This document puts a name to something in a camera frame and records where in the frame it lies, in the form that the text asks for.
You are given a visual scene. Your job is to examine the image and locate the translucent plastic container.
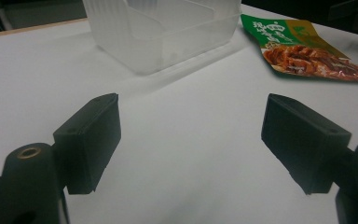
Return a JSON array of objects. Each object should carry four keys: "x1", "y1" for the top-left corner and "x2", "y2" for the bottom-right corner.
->
[{"x1": 82, "y1": 0, "x2": 242, "y2": 76}]

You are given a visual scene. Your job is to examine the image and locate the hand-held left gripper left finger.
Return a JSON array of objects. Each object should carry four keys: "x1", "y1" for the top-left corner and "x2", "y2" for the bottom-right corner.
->
[{"x1": 52, "y1": 92, "x2": 122, "y2": 196}]

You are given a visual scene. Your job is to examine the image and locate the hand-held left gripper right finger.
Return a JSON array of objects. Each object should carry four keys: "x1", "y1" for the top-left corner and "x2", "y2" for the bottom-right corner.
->
[{"x1": 260, "y1": 92, "x2": 352, "y2": 196}]

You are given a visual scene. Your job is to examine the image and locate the green snack packet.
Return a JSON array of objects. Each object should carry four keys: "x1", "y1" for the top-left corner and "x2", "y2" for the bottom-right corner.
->
[{"x1": 240, "y1": 13, "x2": 358, "y2": 83}]

